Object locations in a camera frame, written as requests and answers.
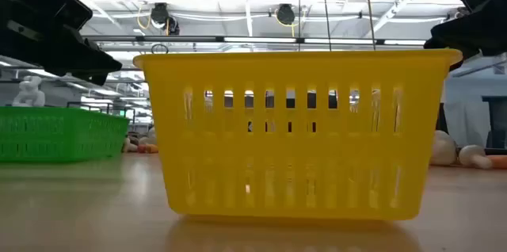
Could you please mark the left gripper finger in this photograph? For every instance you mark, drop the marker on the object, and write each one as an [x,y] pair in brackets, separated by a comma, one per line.
[93,79]
[87,59]

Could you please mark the white figure statue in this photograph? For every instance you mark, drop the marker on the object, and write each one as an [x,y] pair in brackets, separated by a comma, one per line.
[28,93]

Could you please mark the yellow plastic basket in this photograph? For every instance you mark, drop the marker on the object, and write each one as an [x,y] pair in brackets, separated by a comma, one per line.
[297,145]

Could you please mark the orange toy pepper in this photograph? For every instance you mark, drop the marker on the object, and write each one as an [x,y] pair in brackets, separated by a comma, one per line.
[498,161]
[148,149]

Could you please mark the small brown toy mushroom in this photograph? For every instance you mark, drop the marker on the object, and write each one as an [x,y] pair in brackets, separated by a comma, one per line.
[128,146]

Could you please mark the white toy garlic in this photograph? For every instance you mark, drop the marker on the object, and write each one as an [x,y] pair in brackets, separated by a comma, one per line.
[443,149]

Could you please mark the green plastic basket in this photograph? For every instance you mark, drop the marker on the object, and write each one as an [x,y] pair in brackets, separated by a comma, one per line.
[59,133]

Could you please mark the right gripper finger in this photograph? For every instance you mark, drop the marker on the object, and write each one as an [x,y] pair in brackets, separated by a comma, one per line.
[461,58]
[475,34]

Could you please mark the dark cabinet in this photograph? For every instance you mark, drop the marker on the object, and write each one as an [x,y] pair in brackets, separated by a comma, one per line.
[497,121]

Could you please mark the white draped cloth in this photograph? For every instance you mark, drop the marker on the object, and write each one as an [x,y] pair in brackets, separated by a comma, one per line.
[467,121]

